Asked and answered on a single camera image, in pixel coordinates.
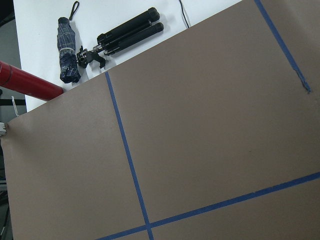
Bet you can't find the brown paper table cover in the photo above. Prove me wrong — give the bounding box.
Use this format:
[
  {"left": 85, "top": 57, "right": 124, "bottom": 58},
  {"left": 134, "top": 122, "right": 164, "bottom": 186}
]
[{"left": 1, "top": 0, "right": 320, "bottom": 240}]

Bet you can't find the black folded tripod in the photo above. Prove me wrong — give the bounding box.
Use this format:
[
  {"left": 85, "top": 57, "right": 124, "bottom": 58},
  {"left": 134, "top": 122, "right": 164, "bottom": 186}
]
[{"left": 76, "top": 7, "right": 164, "bottom": 69}]

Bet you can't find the red cylinder tube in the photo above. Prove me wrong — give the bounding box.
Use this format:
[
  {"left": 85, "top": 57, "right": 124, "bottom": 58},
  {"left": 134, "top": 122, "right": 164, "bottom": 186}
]
[{"left": 0, "top": 61, "right": 64, "bottom": 101}]

